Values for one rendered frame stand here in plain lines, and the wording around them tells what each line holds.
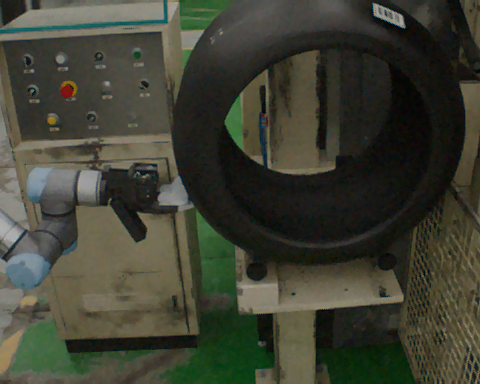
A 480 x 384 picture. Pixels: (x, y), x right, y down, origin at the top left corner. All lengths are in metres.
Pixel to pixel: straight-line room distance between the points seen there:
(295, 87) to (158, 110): 0.58
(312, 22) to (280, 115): 0.51
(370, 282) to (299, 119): 0.44
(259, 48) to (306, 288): 0.59
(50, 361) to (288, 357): 0.99
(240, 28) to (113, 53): 0.87
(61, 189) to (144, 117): 0.70
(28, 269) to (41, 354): 1.35
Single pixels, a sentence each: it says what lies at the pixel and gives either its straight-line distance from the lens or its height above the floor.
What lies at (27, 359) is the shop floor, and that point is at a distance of 2.49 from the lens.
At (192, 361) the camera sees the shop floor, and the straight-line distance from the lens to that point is 2.31.
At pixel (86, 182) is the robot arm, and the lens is 1.21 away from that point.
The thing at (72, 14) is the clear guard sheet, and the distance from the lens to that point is 1.79.
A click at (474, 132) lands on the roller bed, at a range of 1.52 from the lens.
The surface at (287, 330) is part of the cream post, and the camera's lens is 1.84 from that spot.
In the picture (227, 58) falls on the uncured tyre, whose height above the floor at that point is 1.36.
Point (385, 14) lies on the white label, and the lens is 1.01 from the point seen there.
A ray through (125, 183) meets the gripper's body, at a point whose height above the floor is 1.09.
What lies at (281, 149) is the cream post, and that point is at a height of 1.01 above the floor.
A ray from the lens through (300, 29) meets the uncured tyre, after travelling 0.98.
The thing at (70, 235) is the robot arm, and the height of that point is 0.98.
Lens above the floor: 1.64
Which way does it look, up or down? 24 degrees down
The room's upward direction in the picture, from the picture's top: straight up
